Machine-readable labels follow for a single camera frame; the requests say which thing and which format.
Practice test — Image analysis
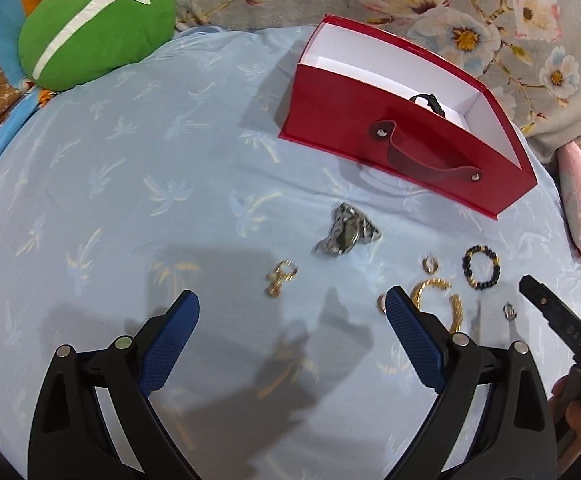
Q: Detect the red cardboard box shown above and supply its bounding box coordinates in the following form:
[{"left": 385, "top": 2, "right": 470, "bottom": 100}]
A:
[{"left": 278, "top": 15, "right": 538, "bottom": 222}]

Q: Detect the black and gold bead bracelet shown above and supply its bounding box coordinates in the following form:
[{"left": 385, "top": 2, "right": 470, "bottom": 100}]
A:
[{"left": 463, "top": 246, "right": 501, "bottom": 291}]

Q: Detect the black wrist watch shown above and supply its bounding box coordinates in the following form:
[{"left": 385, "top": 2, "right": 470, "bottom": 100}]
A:
[{"left": 410, "top": 94, "right": 446, "bottom": 118}]

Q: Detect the light blue palm-print sheet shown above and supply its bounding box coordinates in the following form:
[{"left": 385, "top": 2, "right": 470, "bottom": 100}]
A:
[{"left": 0, "top": 25, "right": 581, "bottom": 480}]

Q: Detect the gold pendant earring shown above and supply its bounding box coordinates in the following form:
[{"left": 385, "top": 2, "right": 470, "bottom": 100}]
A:
[{"left": 264, "top": 260, "right": 299, "bottom": 298}]

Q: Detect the gold chain bangle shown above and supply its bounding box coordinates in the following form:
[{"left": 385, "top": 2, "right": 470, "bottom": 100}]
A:
[{"left": 411, "top": 279, "right": 465, "bottom": 336}]

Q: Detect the silver metal wrist watch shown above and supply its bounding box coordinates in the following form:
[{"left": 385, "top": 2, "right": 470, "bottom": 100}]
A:
[{"left": 313, "top": 202, "right": 382, "bottom": 257}]

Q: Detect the green pillow with white stripe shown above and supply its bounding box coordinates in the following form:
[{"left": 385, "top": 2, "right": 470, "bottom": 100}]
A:
[{"left": 18, "top": 0, "right": 177, "bottom": 92}]

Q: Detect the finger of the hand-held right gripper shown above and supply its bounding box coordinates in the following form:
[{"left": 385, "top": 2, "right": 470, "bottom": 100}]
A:
[{"left": 519, "top": 275, "right": 581, "bottom": 406}]

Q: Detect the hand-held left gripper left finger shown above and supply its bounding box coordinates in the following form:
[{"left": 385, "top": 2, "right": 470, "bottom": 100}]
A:
[{"left": 28, "top": 290, "right": 201, "bottom": 480}]

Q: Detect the person's right hand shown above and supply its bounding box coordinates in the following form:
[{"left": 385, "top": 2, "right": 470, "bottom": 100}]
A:
[{"left": 551, "top": 375, "right": 581, "bottom": 443}]

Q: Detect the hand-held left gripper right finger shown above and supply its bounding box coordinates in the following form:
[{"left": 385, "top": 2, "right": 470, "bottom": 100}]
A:
[{"left": 385, "top": 285, "right": 558, "bottom": 480}]

